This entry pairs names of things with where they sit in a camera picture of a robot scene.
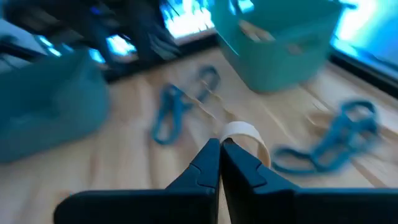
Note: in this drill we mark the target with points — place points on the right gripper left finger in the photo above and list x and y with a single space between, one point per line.
192 205

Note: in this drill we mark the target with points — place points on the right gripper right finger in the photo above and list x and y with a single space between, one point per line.
264 207

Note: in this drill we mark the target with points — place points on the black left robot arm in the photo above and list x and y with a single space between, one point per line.
93 21

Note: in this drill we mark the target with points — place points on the light green plastic basket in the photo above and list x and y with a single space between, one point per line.
273 68

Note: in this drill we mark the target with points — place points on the dark teal plastic basket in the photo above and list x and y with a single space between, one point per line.
46 109

